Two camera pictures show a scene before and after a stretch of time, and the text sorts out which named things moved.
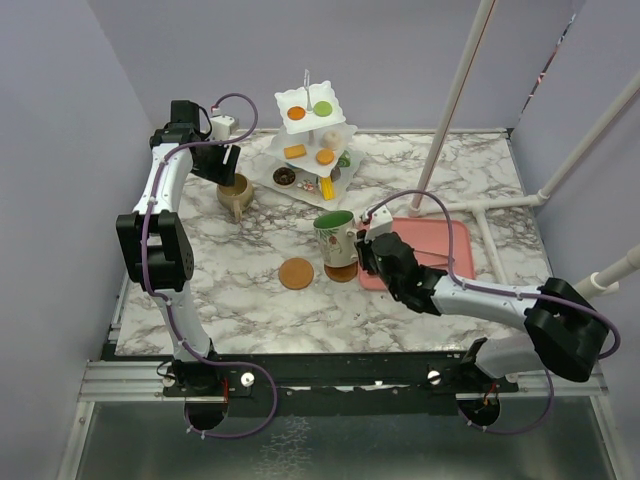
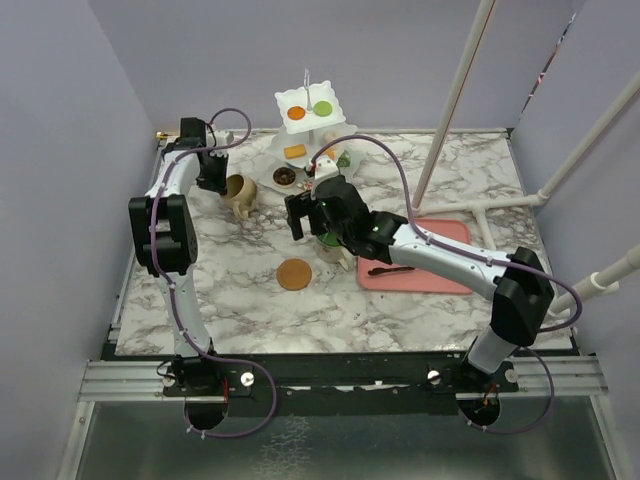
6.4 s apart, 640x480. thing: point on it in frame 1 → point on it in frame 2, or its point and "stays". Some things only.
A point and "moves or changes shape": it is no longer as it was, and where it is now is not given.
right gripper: [363, 247] → [300, 206]
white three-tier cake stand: [313, 160] stays
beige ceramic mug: [238, 197] moves or changes shape
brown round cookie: [296, 113] stays
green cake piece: [344, 159] stays
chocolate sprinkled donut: [284, 176] stays
